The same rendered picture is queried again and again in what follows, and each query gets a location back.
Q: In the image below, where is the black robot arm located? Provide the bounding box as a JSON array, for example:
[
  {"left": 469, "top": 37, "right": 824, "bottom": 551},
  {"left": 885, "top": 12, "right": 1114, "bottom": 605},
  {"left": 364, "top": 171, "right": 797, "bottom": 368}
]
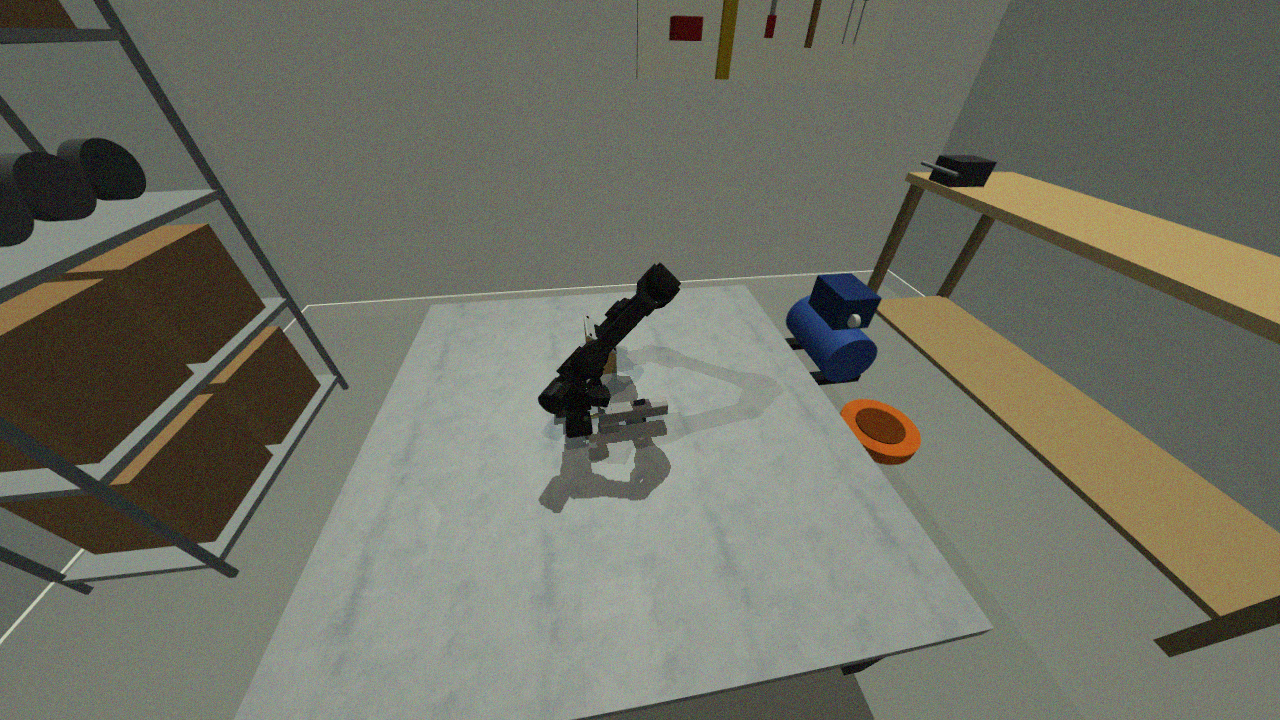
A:
[{"left": 538, "top": 263, "right": 681, "bottom": 414}]

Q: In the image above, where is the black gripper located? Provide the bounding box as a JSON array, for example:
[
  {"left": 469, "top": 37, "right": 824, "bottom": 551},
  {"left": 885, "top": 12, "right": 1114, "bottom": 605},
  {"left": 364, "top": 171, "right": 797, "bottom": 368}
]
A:
[{"left": 564, "top": 389, "right": 593, "bottom": 438}]

